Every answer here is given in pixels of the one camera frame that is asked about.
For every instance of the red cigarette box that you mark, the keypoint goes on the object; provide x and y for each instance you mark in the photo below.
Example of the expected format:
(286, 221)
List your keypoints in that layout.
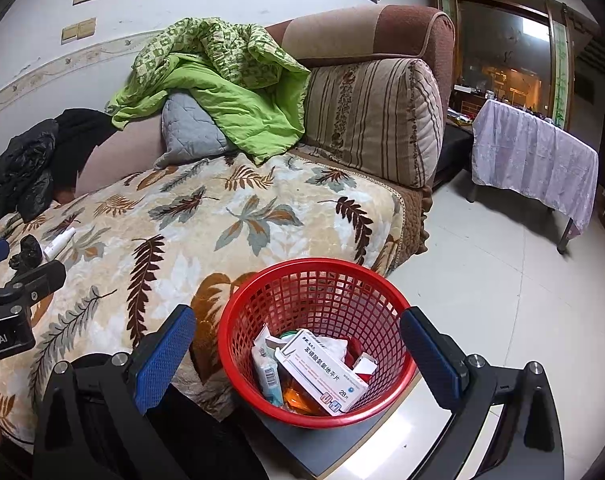
(356, 352)

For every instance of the long white box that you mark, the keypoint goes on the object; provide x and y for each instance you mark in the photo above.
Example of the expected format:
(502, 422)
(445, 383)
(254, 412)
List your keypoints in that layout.
(57, 245)

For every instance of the black plastic bag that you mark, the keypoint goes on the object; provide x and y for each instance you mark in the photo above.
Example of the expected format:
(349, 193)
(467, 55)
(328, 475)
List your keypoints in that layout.
(27, 255)

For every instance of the orange white plastic bag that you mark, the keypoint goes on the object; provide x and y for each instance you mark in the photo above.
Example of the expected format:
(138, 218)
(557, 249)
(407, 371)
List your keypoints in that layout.
(297, 397)

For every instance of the grey low table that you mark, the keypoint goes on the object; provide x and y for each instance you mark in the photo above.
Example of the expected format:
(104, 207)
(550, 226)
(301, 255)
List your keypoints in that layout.
(302, 445)

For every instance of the wooden table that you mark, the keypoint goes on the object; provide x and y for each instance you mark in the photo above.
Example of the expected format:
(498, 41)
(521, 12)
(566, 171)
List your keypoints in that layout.
(565, 235)

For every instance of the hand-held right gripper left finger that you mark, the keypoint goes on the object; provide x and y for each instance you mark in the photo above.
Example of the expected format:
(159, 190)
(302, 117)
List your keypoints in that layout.
(165, 355)

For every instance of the brown sofa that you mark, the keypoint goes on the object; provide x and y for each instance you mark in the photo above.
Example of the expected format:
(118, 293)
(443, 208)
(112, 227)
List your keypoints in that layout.
(372, 25)

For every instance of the grey quilted pillow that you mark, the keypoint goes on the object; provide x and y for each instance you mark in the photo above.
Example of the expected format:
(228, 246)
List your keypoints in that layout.
(187, 130)

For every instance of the beige wall switch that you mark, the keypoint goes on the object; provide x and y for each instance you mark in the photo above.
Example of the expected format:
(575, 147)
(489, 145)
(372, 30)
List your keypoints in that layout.
(70, 34)
(86, 27)

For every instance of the black puffer jacket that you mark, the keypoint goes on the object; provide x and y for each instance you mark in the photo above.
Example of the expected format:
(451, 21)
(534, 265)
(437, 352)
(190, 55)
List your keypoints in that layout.
(22, 170)

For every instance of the wooden glass cabinet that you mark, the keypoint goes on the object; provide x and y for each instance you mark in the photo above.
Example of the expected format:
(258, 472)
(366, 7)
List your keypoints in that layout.
(507, 60)

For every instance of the black cloth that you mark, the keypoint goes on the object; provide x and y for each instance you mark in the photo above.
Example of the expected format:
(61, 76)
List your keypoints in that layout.
(77, 145)

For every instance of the green quilt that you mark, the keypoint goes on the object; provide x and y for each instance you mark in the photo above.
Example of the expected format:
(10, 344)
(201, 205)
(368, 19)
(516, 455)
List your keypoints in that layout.
(232, 95)

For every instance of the leaf print blanket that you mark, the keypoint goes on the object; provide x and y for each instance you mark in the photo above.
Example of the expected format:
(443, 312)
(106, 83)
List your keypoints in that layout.
(182, 240)

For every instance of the teal white box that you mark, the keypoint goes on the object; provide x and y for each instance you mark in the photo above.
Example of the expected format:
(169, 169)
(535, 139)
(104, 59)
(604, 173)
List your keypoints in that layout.
(266, 370)

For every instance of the white dark blue medicine box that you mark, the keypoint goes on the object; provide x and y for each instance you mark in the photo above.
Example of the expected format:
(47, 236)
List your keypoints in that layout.
(322, 370)

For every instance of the striped sofa cushion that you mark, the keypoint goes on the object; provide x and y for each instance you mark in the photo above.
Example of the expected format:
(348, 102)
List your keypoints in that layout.
(372, 120)

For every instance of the purple tablecloth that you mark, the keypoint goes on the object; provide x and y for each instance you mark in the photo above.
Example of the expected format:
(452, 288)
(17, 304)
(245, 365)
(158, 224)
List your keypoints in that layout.
(532, 160)

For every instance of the black low cabinet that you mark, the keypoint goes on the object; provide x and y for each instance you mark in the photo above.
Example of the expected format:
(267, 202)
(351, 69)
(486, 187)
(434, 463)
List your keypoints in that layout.
(452, 150)

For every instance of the red plastic basket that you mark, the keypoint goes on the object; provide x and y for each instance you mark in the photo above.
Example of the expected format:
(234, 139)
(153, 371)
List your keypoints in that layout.
(307, 285)

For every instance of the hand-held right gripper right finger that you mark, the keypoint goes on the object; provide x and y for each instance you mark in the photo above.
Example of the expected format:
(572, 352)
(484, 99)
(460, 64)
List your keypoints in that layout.
(430, 355)

